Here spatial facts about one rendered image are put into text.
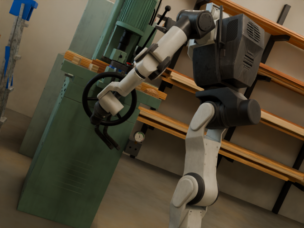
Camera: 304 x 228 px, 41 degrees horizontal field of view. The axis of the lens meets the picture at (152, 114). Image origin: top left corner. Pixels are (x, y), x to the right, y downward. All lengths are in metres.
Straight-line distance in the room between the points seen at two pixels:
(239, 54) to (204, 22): 0.21
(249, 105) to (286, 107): 3.58
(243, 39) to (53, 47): 3.23
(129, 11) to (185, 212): 1.19
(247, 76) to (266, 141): 3.44
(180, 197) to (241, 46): 0.71
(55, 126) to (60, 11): 2.62
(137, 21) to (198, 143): 0.89
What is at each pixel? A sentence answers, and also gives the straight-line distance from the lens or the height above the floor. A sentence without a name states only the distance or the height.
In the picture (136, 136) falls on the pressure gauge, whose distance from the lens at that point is 2.33.
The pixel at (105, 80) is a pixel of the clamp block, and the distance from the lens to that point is 2.21.
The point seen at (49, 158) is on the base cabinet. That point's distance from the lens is 2.39.
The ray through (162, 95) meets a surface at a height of 0.92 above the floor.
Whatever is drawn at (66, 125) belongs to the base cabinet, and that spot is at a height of 0.56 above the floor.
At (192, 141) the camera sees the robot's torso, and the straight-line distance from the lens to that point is 1.87.
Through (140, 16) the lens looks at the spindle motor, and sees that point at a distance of 2.41.
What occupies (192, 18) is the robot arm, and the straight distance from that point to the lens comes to 1.81.
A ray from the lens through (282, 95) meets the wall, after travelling 5.30.
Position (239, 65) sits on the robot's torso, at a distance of 1.85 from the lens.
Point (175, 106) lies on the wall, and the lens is 4.89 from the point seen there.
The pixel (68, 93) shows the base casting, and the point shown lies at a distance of 2.31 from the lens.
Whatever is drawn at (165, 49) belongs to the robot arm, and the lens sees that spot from 1.75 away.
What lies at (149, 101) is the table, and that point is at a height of 0.86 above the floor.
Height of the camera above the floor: 1.02
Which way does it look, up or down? 5 degrees down
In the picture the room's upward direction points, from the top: 23 degrees clockwise
